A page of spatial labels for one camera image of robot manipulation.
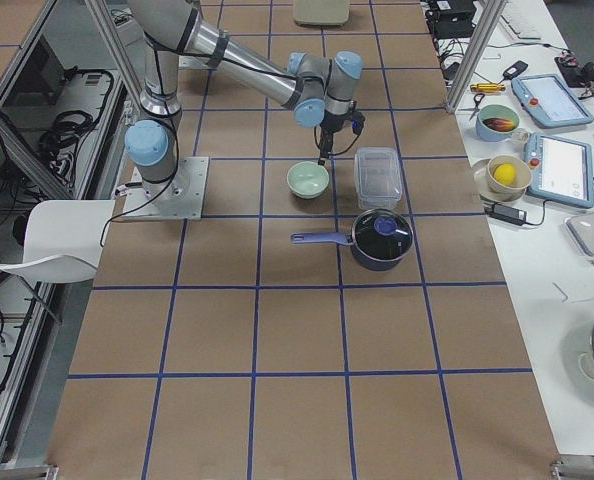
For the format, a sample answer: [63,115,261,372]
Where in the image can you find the black power adapter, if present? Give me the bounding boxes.
[484,203,526,226]

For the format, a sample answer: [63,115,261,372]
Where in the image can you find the aluminium frame post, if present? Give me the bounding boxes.
[84,0,141,113]
[445,0,507,114]

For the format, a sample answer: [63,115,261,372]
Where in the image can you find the green bowl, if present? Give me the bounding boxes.
[286,161,329,199]

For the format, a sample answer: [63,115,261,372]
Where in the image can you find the white chair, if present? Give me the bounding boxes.
[0,200,115,284]

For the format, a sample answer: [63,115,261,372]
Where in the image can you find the clear plastic food container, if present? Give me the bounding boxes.
[354,147,403,210]

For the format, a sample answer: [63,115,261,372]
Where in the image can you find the aluminium frame post left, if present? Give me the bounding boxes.
[84,0,141,113]

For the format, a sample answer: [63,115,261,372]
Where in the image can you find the yellow handled screwdriver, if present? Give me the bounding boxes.
[469,83,506,94]

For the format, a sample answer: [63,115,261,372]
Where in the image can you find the blue bowl with fruit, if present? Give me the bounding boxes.
[475,104,520,142]

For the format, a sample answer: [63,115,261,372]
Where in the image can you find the scissors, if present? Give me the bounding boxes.
[470,93,486,119]

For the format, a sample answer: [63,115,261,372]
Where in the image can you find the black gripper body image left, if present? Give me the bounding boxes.
[321,110,365,134]

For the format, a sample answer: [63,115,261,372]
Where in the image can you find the blue teach pendant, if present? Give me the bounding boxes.
[511,74,594,128]
[524,133,594,209]

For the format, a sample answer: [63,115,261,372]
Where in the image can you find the cream bowl with lemon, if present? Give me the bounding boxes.
[472,155,533,202]

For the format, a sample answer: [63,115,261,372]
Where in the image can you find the silver robot arm image left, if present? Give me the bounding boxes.
[128,1,365,165]

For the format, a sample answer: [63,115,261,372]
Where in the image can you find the blue teach pendant far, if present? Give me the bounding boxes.
[511,74,594,128]

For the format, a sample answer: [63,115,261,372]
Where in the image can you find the aluminium frame post right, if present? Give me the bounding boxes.
[445,0,507,114]

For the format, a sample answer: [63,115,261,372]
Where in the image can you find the blue teach pendant near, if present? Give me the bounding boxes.
[524,133,594,209]

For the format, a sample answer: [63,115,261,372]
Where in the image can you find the dark blue saucepan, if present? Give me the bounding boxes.
[290,208,413,271]

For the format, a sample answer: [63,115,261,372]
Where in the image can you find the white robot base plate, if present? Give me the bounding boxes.
[122,156,209,221]

